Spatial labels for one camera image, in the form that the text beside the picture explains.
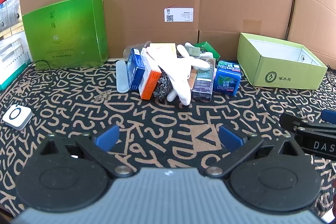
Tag steel wool scouring pad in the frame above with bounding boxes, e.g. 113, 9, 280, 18
153, 69, 174, 102

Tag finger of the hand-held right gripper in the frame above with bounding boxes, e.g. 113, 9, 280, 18
321, 109, 336, 125
279, 113, 336, 136

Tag white green-edged box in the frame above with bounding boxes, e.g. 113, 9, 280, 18
0, 31, 29, 90

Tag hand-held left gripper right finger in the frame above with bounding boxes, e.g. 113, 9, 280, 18
201, 125, 307, 179

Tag clear plastic cup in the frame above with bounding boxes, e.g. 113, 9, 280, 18
123, 41, 153, 62

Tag blue and white box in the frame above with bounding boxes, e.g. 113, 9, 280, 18
127, 48, 145, 91

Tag small dark green box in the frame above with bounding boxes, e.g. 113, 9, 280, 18
194, 42, 221, 59

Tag frosted translucent plastic case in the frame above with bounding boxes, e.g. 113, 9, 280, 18
116, 60, 130, 93

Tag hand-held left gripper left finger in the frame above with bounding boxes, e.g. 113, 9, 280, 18
39, 125, 134, 179

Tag orange and white box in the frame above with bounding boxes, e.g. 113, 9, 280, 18
139, 48, 162, 100

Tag tall glossy green box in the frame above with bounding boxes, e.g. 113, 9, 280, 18
22, 0, 109, 69

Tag plain large cardboard box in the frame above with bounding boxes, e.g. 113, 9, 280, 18
286, 0, 336, 67

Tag clear storage bins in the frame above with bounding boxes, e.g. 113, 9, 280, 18
0, 0, 23, 33

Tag copper coloured box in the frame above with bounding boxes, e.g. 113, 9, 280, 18
187, 68, 198, 89

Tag white square device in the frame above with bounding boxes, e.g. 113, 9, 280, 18
2, 105, 33, 131

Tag dark purple box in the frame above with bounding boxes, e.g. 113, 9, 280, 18
192, 57, 216, 102

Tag beige packet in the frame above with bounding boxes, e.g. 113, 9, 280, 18
150, 43, 177, 56

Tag blue gum box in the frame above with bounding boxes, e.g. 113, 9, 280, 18
213, 60, 242, 96

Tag black letter-patterned table cloth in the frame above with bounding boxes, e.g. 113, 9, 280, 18
0, 57, 336, 224

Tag light green box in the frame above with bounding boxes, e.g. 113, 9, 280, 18
237, 32, 328, 89

